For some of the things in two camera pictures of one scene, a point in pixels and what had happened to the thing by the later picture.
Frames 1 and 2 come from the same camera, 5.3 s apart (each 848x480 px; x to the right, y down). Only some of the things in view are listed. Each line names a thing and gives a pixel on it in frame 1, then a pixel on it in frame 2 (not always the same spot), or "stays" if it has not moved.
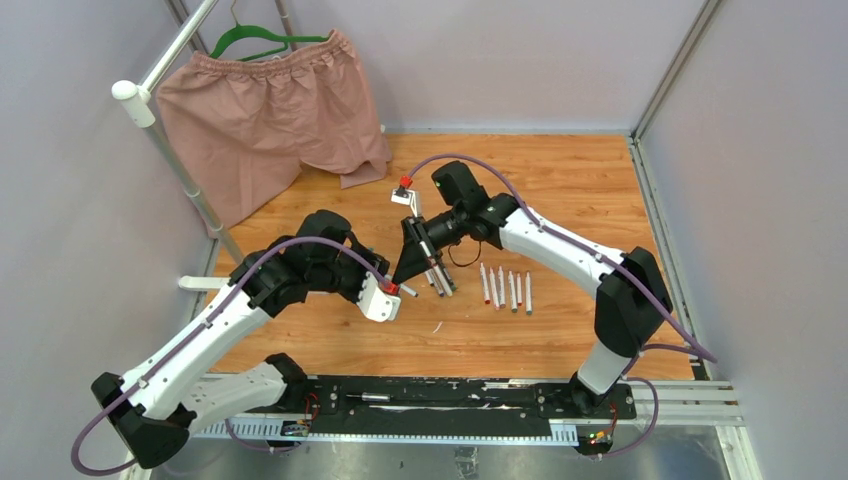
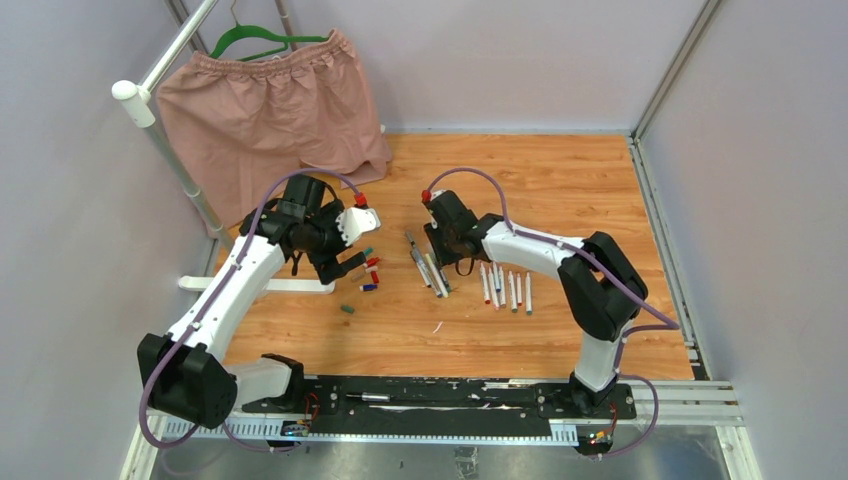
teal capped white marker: (528, 292) stays
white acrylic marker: (494, 289) stays
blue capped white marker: (408, 289) → (496, 278)
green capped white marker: (513, 301) stays
